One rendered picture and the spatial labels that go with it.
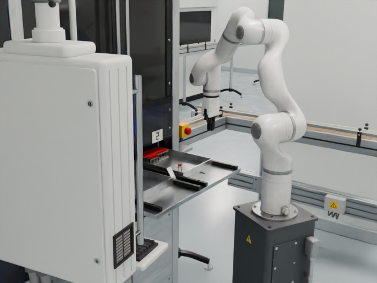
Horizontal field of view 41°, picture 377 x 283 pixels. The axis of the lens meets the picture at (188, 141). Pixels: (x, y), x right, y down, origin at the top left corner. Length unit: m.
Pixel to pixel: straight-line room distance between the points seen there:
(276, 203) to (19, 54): 1.12
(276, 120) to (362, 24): 1.77
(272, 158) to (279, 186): 0.12
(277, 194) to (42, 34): 1.08
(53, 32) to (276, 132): 0.90
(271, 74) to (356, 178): 1.94
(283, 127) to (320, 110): 1.82
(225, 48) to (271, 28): 0.29
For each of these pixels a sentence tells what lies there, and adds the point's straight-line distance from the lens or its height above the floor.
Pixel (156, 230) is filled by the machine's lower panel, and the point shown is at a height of 0.49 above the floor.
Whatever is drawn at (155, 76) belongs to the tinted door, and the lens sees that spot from 2.52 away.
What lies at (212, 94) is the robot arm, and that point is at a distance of 2.38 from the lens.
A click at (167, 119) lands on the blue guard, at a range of 2.63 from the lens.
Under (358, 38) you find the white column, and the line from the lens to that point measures 3.60.
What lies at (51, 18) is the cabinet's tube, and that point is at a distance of 1.59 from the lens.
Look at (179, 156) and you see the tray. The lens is 2.68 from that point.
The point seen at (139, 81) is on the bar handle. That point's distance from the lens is 1.61.
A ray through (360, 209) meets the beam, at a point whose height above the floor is 0.50.
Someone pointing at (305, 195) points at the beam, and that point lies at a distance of 3.29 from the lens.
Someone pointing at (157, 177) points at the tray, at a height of 0.90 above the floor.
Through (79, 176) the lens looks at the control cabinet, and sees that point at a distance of 1.54.
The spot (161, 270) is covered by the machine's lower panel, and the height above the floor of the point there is 0.22.
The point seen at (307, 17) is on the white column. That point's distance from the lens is 3.72.
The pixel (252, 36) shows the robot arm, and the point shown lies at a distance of 1.98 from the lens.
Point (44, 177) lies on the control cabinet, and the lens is 1.64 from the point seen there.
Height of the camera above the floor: 1.73
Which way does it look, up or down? 17 degrees down
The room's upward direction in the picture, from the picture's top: 1 degrees clockwise
